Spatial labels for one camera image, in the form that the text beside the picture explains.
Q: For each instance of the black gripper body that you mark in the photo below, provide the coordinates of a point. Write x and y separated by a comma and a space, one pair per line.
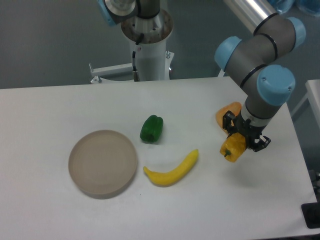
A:
245, 128

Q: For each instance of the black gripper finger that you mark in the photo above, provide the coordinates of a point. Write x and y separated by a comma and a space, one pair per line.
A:
229, 122
257, 144

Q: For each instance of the yellow bell pepper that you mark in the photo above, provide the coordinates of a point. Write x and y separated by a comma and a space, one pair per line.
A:
233, 147

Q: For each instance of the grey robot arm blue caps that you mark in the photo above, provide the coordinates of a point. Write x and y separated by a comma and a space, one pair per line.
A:
250, 64

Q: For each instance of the orange bell pepper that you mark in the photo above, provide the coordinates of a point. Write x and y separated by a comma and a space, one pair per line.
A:
235, 107

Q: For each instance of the green bell pepper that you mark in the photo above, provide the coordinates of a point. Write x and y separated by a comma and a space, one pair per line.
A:
152, 129

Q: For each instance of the beige round plate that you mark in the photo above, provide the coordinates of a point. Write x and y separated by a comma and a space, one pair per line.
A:
103, 163

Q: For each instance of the white side table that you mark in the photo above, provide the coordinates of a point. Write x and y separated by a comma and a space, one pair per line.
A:
311, 98

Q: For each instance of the black device at table edge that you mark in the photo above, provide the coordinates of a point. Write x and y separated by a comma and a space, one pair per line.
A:
311, 214

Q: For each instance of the yellow banana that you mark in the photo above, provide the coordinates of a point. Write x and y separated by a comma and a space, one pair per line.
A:
165, 179

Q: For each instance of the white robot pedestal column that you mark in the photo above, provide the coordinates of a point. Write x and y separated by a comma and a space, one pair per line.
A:
148, 45

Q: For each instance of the white pedestal base bracket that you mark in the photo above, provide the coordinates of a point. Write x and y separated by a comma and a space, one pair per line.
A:
99, 75

